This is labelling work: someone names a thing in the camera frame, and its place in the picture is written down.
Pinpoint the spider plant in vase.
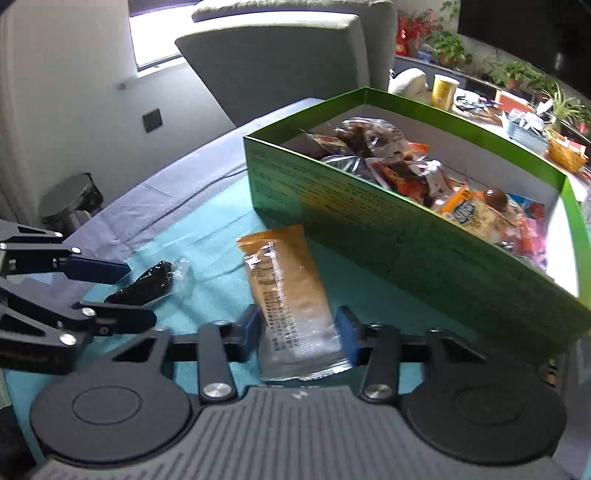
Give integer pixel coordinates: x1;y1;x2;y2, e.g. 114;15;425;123
538;83;587;134

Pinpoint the green cardboard box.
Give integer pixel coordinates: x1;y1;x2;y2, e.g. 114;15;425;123
244;87;591;365

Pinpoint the white cushion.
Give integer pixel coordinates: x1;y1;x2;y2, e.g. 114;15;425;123
388;68;428;95

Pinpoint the pale long snack packet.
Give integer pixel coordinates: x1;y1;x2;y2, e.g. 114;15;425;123
462;203;522;245

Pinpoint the blue plastic tray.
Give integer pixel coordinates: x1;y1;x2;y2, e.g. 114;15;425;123
501;111;552;153

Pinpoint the yellow can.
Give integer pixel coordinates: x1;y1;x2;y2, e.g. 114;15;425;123
431;75;461;110

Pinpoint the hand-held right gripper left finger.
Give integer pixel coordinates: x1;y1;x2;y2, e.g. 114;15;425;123
104;304;265;404

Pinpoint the grey sofa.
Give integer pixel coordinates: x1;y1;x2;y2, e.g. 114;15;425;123
174;0;398;127

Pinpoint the long orange clear snack packet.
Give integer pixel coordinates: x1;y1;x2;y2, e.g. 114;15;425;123
236;225;354;383

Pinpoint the red brown snack packet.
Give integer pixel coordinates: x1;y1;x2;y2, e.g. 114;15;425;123
369;159;430;204

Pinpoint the orange cracker packet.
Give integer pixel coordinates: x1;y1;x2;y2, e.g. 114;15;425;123
436;187;478;227

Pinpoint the silver striped snack packet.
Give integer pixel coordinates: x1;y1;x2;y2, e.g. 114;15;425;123
321;154;365;174

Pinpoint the red flower decoration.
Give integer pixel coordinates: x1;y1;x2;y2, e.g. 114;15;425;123
396;11;444;56

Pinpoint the black television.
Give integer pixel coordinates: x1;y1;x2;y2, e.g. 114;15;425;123
457;0;591;88

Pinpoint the black round stool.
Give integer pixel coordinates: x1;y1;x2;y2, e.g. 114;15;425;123
39;173;105;232

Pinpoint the brown round chocolate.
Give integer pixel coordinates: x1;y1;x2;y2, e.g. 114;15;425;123
480;188;506;210

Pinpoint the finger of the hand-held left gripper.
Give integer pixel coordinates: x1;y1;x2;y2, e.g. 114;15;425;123
0;219;133;285
0;277;158;376

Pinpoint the dark framed window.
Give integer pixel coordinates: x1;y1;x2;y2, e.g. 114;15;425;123
127;0;199;72

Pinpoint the wicker basket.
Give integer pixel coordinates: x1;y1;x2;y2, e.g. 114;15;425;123
547;136;589;172

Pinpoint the brown snack clear packet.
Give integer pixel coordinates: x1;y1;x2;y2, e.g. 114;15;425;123
300;117;416;160

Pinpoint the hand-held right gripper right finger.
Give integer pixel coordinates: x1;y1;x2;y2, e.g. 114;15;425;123
335;306;490;404

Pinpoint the dark snack clear packet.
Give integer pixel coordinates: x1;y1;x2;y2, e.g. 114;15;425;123
105;258;191;306

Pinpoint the green potted plant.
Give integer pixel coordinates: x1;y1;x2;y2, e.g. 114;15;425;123
487;58;541;90
429;30;472;68

